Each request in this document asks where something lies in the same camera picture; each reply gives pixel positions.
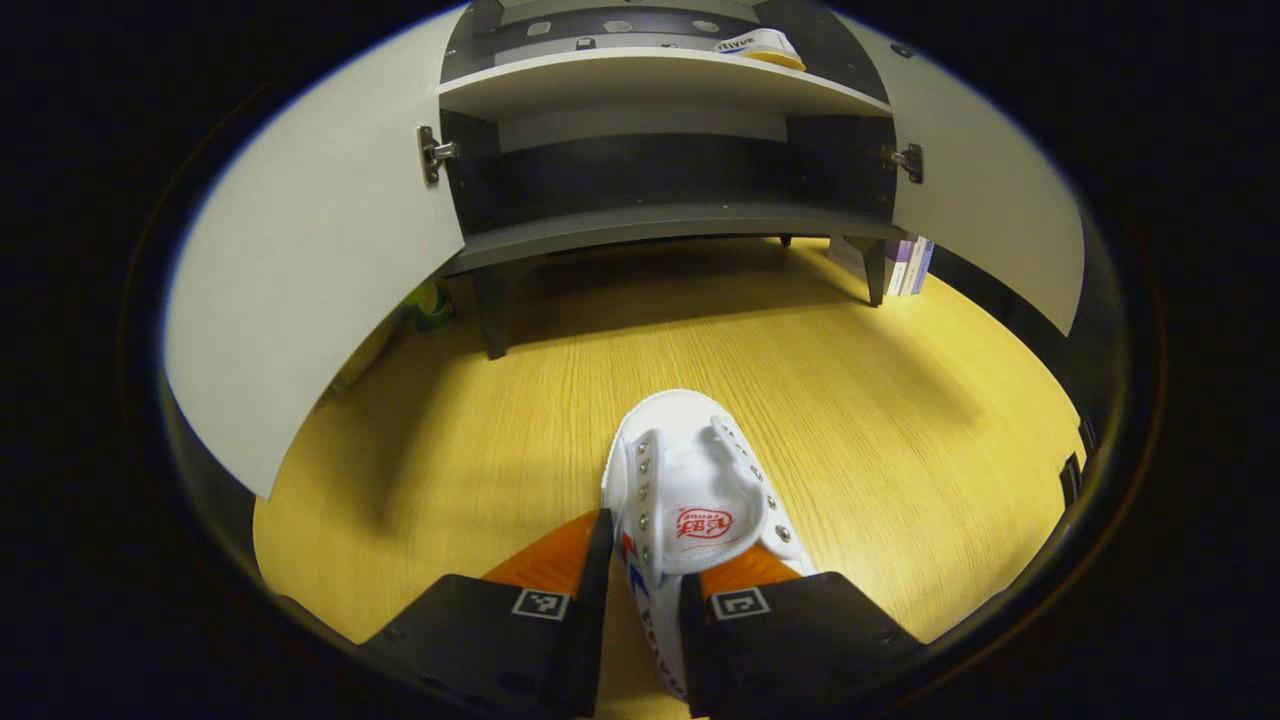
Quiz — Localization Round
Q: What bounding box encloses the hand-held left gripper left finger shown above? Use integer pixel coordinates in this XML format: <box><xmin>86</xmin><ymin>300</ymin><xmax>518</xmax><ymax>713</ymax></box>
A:
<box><xmin>360</xmin><ymin>508</ymin><xmax>615</xmax><ymax>719</ymax></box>

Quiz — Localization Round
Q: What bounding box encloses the green yellow object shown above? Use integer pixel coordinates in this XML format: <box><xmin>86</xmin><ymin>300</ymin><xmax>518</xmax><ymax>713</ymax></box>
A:
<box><xmin>405</xmin><ymin>282</ymin><xmax>454</xmax><ymax>333</ymax></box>

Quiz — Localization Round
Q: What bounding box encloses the metal door hinge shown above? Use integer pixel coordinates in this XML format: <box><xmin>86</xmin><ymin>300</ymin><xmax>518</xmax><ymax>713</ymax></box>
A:
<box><xmin>417</xmin><ymin>125</ymin><xmax>461</xmax><ymax>187</ymax></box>
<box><xmin>880</xmin><ymin>143</ymin><xmax>925</xmax><ymax>185</ymax></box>

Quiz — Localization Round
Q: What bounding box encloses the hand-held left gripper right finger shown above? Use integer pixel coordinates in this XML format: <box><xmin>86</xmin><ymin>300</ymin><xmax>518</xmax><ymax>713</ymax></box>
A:
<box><xmin>678</xmin><ymin>545</ymin><xmax>926</xmax><ymax>719</ymax></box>

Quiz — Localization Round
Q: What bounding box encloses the white shoe cabinet door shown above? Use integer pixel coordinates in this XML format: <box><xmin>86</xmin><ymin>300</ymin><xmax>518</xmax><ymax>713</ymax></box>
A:
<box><xmin>163</xmin><ymin>10</ymin><xmax>469</xmax><ymax>499</ymax></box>
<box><xmin>835</xmin><ymin>12</ymin><xmax>1086</xmax><ymax>336</ymax></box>

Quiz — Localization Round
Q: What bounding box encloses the white canvas shoe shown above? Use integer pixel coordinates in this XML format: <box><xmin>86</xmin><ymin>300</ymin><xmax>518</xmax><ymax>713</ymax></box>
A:
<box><xmin>712</xmin><ymin>28</ymin><xmax>807</xmax><ymax>73</ymax></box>
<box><xmin>600</xmin><ymin>388</ymin><xmax>819</xmax><ymax>701</ymax></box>

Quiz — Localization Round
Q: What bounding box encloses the white grey shoe cabinet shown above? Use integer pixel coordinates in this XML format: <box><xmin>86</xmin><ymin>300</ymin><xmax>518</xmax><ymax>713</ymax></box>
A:
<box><xmin>437</xmin><ymin>0</ymin><xmax>906</xmax><ymax>361</ymax></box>

